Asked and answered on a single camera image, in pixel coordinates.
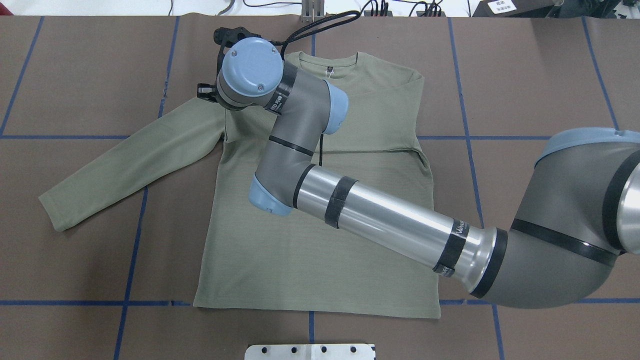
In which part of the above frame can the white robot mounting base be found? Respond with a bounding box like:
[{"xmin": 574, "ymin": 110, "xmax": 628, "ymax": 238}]
[{"xmin": 244, "ymin": 343, "xmax": 377, "ymax": 360}]

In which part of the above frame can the olive green long-sleeve shirt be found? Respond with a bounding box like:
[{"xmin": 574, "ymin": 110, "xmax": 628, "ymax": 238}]
[{"xmin": 38, "ymin": 51, "xmax": 441, "ymax": 319}]

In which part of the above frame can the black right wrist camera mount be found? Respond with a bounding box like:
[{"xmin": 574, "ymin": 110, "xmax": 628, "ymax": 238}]
[{"xmin": 196, "ymin": 26, "xmax": 262, "ymax": 108}]

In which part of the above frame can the black braided right cable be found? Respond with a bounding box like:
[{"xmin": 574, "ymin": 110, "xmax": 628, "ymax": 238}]
[{"xmin": 274, "ymin": 10, "xmax": 362, "ymax": 167}]

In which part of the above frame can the aluminium frame post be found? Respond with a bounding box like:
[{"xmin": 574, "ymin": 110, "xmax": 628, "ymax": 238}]
[{"xmin": 300, "ymin": 0, "xmax": 326, "ymax": 25}]

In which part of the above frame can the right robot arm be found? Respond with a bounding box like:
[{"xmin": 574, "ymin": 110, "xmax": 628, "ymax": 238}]
[{"xmin": 214, "ymin": 33, "xmax": 639, "ymax": 309}]

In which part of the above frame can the black labelled box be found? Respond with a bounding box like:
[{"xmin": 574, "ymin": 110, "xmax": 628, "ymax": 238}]
[{"xmin": 471, "ymin": 0, "xmax": 565, "ymax": 18}]

